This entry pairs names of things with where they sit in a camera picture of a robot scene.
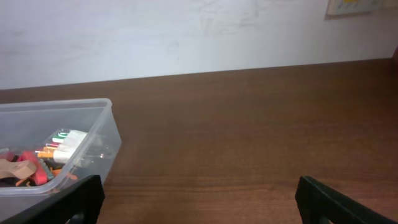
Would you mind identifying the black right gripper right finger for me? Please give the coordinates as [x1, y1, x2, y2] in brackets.
[295, 176, 397, 224]

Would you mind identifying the coloured screwdriver set box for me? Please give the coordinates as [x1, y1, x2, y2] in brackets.
[34, 129, 113, 165]

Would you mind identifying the orange scraper wooden handle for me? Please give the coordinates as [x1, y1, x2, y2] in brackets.
[1, 152, 50, 187]

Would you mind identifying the framed wall picture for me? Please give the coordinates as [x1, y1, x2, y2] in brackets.
[326, 0, 384, 16]

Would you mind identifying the clear plastic container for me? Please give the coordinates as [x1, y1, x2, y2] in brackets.
[0, 98, 123, 224]

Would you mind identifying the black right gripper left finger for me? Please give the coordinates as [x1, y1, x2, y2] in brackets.
[1, 175, 105, 224]

